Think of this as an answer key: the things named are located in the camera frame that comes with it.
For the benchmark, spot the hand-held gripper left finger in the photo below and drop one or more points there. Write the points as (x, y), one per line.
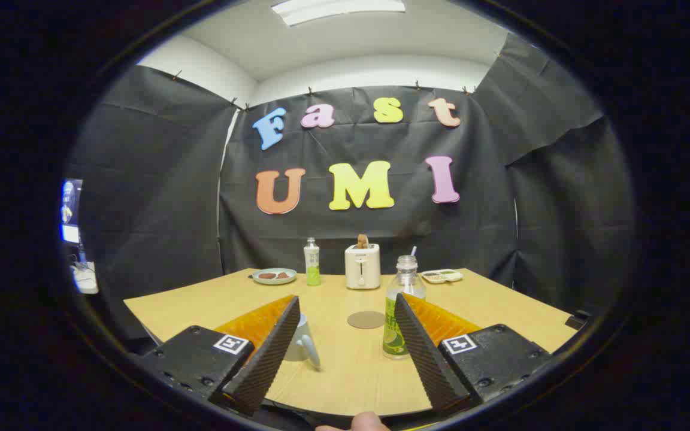
(270, 353)

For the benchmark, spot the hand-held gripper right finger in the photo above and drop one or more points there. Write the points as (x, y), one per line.
(426, 353)

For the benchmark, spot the white cup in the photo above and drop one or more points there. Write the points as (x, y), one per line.
(302, 348)

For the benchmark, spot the round brown coaster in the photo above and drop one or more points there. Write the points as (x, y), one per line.
(366, 320)

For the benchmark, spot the clear juice bottle green label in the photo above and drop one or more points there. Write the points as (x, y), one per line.
(408, 282)

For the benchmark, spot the small capped green drink bottle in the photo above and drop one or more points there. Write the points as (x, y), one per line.
(312, 266)

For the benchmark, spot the pale green plate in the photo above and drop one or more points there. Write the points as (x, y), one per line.
(273, 281)

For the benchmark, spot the wooden table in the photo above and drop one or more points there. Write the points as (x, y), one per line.
(351, 374)

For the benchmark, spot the white divided tray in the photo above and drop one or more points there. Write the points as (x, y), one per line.
(444, 276)

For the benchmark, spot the white toaster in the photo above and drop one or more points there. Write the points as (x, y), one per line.
(362, 269)

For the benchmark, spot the toast slice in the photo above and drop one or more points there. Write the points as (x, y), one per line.
(363, 242)

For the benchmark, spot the small black object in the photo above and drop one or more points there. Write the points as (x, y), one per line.
(577, 320)

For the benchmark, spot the white object beside table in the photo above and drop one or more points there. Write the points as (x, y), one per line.
(85, 280)

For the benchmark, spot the monitor screen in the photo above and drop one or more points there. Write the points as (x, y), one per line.
(70, 209)

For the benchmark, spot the ceiling light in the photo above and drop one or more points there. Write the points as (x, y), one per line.
(339, 9)

